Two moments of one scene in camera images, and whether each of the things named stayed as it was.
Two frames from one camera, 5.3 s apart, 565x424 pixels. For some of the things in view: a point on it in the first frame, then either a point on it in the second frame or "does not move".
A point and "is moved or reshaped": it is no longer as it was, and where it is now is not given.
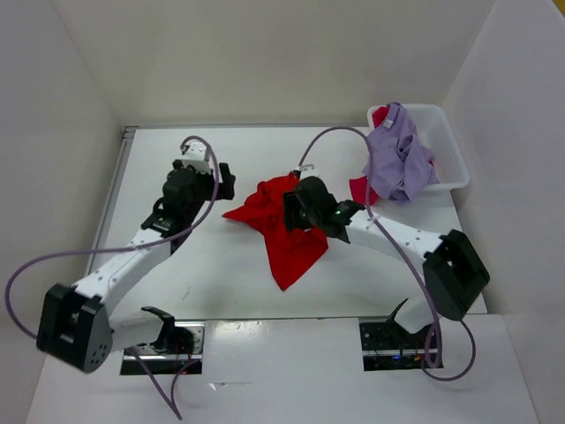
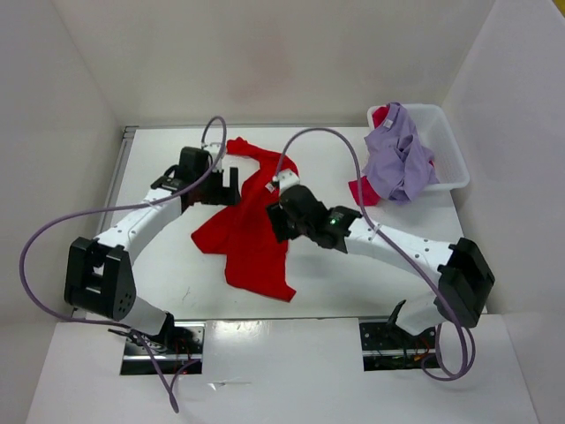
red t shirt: (290, 253) is moved or reshaped
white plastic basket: (437, 140) does not move
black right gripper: (290, 212) -> (278, 219)
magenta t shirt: (358, 185) does not move
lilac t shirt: (400, 163) does not move
